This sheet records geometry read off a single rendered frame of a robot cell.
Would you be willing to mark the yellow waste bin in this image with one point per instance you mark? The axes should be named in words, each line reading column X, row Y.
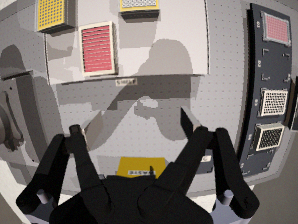
column 137, row 166

